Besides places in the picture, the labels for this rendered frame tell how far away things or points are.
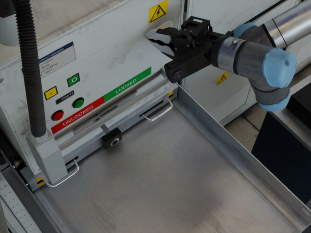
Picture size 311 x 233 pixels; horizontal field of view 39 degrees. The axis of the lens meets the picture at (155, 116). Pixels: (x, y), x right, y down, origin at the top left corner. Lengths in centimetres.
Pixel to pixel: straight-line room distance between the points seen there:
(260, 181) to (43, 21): 77
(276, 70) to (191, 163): 53
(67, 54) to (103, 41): 9
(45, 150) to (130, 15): 35
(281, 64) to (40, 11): 50
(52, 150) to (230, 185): 57
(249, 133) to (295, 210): 114
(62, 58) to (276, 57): 44
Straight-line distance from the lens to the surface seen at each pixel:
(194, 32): 99
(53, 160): 100
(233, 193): 130
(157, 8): 104
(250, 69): 92
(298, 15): 106
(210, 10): 146
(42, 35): 90
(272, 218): 129
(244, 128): 240
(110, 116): 117
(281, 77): 90
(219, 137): 137
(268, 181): 131
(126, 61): 110
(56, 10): 95
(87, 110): 115
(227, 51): 94
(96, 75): 106
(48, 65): 93
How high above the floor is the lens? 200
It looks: 56 degrees down
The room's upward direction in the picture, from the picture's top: 1 degrees clockwise
